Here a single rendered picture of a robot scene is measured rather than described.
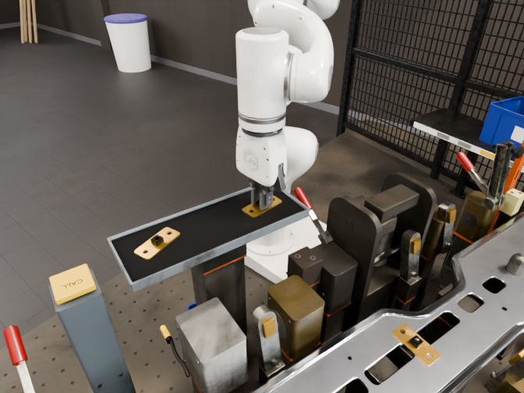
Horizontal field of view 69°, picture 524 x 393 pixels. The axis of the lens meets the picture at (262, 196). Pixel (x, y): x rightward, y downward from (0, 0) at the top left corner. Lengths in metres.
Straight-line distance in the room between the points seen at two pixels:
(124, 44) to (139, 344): 5.10
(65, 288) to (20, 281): 1.92
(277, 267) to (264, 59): 0.78
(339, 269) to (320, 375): 0.20
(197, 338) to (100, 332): 0.19
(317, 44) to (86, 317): 0.58
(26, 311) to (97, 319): 1.70
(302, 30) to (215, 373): 0.58
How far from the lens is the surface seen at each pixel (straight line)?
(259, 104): 0.65
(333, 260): 0.80
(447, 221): 1.00
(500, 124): 1.51
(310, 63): 0.63
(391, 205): 0.79
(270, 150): 0.67
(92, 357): 0.80
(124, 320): 1.24
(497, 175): 1.10
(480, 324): 0.89
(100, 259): 2.55
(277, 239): 1.29
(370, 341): 0.79
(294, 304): 0.71
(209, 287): 0.80
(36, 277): 2.59
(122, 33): 5.89
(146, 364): 1.13
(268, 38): 0.62
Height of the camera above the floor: 1.63
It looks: 34 degrees down
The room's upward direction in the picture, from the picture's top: straight up
